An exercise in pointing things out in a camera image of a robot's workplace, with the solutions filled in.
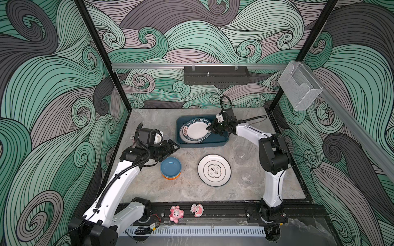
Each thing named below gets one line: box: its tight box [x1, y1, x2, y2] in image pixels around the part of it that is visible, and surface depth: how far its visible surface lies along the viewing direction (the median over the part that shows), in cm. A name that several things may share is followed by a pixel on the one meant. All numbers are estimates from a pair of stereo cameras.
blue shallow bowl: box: [160, 156, 183, 178], surface depth 83 cm
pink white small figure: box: [189, 202, 205, 218], surface depth 74 cm
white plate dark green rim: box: [179, 117, 212, 145], surface depth 100 cm
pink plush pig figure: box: [169, 205, 185, 224], surface depth 73 cm
